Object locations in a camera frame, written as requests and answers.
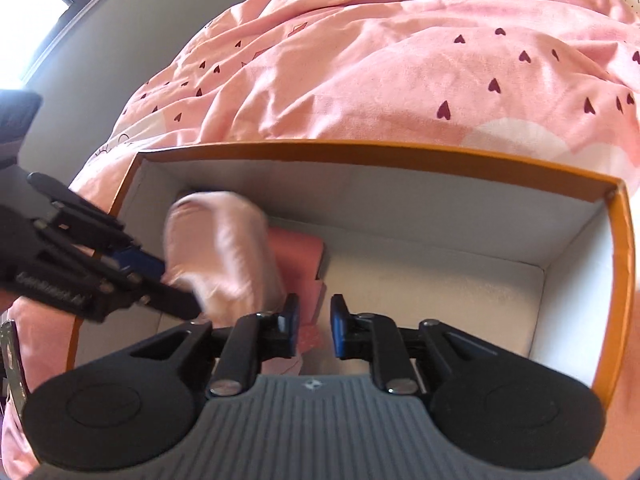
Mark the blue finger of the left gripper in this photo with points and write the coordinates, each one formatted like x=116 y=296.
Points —
x=169 y=300
x=135 y=260

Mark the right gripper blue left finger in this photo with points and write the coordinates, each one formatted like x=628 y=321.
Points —
x=255 y=339

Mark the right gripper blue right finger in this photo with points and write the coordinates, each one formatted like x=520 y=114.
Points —
x=376 y=339

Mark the pink pouch bag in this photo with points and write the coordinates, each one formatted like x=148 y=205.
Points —
x=216 y=246

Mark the orange cardboard box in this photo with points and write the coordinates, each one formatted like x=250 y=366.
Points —
x=535 y=257

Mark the pink patterned duvet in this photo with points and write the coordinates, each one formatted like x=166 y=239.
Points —
x=127 y=398

